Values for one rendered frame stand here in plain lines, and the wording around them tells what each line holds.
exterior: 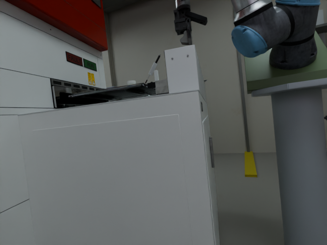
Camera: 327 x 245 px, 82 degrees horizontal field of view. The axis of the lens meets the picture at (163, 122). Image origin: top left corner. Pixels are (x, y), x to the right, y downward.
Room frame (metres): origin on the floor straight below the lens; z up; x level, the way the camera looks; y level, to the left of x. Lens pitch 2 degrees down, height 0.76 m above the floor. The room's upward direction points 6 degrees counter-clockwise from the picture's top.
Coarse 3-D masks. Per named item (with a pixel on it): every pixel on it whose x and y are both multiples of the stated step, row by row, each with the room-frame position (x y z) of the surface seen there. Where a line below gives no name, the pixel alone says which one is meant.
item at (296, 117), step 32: (256, 96) 0.83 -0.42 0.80; (288, 96) 0.69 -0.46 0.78; (320, 96) 0.67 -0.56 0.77; (288, 128) 0.69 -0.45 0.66; (320, 128) 0.66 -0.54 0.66; (288, 160) 0.70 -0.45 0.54; (320, 160) 0.66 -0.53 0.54; (288, 192) 0.71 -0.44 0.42; (320, 192) 0.66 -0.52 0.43; (288, 224) 0.72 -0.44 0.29; (320, 224) 0.66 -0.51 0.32
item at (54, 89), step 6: (54, 90) 0.82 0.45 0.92; (60, 90) 0.85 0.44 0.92; (66, 90) 0.89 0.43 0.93; (72, 90) 0.93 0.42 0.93; (78, 90) 0.97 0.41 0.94; (84, 90) 1.02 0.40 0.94; (54, 96) 0.82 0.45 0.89; (54, 102) 0.82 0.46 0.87; (60, 102) 0.85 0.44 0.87; (66, 102) 0.88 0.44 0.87
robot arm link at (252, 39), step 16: (240, 0) 0.58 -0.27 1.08; (256, 0) 0.57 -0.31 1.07; (240, 16) 0.59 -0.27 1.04; (256, 16) 0.57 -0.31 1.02; (272, 16) 0.57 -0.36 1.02; (240, 32) 0.60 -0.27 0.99; (256, 32) 0.57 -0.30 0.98; (272, 32) 0.58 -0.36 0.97; (288, 32) 0.59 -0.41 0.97; (240, 48) 0.65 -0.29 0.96; (256, 48) 0.59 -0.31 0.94
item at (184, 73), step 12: (180, 48) 0.58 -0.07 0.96; (192, 48) 0.57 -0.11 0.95; (168, 60) 0.59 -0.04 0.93; (180, 60) 0.58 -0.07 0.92; (192, 60) 0.57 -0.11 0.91; (168, 72) 0.59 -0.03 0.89; (180, 72) 0.58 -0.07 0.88; (192, 72) 0.57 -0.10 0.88; (168, 84) 0.59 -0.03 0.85; (180, 84) 0.58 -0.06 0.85; (192, 84) 0.57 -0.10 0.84; (204, 96) 1.02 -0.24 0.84
